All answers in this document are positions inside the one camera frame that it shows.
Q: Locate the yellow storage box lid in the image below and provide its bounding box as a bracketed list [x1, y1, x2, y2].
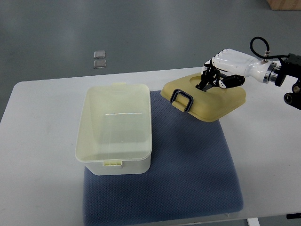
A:
[160, 73, 246, 122]

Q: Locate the floor metal plate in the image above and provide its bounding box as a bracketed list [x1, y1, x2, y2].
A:
[94, 50, 106, 59]
[94, 59, 106, 69]

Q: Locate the upper floor metal plate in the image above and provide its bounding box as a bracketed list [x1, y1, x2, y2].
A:
[94, 50, 106, 59]

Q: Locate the white table leg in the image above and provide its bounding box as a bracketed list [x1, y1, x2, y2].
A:
[247, 218, 260, 226]

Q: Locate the blue grey fabric mat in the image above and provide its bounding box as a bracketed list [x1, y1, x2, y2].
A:
[83, 91, 243, 226]

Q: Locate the lower floor metal plate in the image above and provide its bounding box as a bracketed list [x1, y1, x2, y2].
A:
[94, 59, 106, 69]

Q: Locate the wooden box corner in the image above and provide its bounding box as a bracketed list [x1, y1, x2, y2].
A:
[266, 0, 301, 10]

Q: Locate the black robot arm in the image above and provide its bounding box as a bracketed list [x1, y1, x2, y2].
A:
[250, 36, 301, 110]

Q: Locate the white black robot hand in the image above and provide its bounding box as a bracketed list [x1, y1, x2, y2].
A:
[196, 49, 277, 92]

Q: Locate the white storage box base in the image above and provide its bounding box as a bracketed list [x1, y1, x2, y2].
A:
[75, 83, 152, 176]

